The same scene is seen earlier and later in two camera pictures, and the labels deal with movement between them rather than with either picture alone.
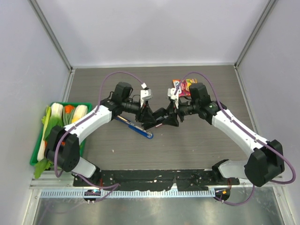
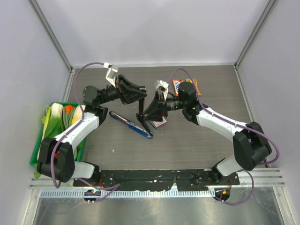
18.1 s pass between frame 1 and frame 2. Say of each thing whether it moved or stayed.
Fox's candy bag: stayed
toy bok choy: stayed
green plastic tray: stayed
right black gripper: moved
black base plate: stayed
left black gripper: moved
